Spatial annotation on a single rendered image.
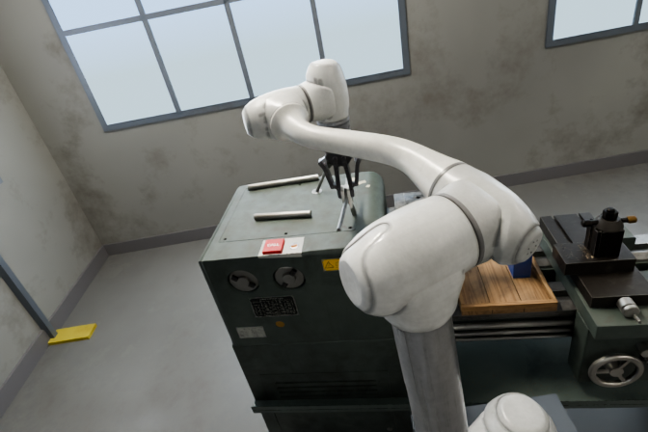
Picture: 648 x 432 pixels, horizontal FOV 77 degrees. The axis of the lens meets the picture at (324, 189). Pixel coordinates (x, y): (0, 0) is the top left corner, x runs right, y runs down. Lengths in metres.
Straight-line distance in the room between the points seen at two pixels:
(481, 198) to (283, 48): 2.52
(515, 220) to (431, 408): 0.36
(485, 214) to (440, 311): 0.16
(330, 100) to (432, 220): 0.54
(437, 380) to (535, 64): 3.00
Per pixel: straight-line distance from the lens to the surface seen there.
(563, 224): 1.77
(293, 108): 0.98
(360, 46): 3.08
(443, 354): 0.74
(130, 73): 3.34
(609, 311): 1.54
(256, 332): 1.49
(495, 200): 0.69
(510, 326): 1.61
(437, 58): 3.23
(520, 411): 1.09
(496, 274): 1.64
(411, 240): 0.59
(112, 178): 3.77
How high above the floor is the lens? 1.99
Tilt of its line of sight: 29 degrees down
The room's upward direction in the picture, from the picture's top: 12 degrees counter-clockwise
